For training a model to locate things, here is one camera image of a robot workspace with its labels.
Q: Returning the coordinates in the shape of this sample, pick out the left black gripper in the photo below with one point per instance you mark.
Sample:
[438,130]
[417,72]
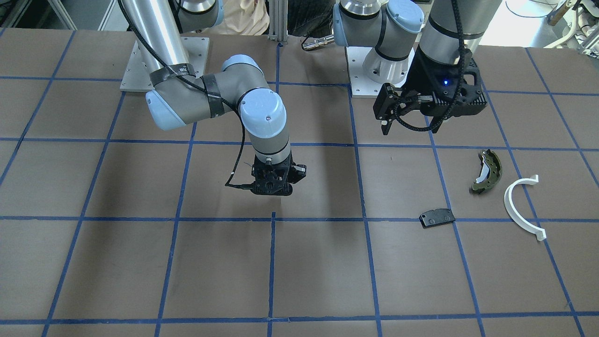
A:
[425,71]

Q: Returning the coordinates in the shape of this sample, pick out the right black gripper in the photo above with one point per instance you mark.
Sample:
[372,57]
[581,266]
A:
[298,172]

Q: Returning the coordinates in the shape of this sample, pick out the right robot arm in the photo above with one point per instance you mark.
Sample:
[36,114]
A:
[178,96]

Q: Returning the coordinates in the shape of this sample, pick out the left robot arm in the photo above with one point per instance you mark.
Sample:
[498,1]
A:
[396,27]

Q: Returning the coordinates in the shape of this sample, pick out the green brake shoe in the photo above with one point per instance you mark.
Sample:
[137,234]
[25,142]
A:
[491,172]

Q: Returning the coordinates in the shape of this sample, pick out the black brake pad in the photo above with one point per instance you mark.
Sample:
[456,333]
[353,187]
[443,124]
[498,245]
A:
[436,217]

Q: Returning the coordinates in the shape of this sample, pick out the brown mat with blue grid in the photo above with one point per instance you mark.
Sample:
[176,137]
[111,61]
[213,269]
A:
[112,227]

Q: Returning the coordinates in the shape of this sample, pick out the aluminium frame post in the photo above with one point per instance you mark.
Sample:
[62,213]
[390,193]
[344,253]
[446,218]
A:
[277,31]

